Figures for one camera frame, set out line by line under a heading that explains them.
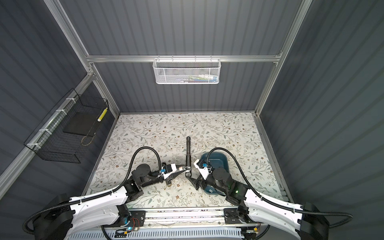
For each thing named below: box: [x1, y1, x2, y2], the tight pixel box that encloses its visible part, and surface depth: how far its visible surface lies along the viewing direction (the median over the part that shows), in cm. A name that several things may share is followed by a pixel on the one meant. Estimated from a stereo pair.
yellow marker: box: [97, 107, 108, 122], surface depth 82 cm
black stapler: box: [185, 136, 192, 178], surface depth 97 cm
